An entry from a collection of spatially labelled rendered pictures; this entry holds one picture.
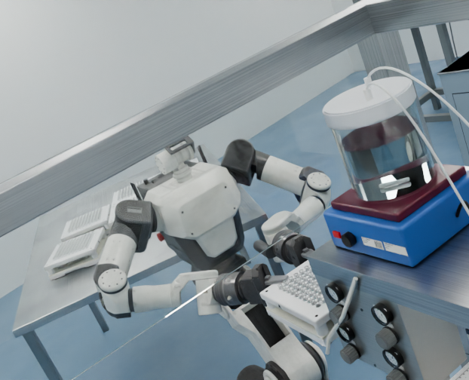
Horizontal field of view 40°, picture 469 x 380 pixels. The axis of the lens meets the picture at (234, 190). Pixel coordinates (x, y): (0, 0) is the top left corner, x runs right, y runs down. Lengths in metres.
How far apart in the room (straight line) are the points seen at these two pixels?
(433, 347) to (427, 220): 0.23
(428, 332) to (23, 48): 5.11
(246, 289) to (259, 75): 0.73
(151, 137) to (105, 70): 5.14
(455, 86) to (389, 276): 3.02
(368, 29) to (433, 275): 0.50
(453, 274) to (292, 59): 0.46
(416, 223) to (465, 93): 2.98
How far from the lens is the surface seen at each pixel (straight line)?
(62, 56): 6.01
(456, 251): 1.08
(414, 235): 1.05
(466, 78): 3.96
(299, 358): 2.09
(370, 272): 1.09
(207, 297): 1.76
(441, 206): 1.09
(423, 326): 1.13
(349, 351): 1.27
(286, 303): 1.56
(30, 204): 0.98
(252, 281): 1.67
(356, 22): 1.26
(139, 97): 6.30
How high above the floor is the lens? 1.81
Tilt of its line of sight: 19 degrees down
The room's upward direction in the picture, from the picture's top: 23 degrees counter-clockwise
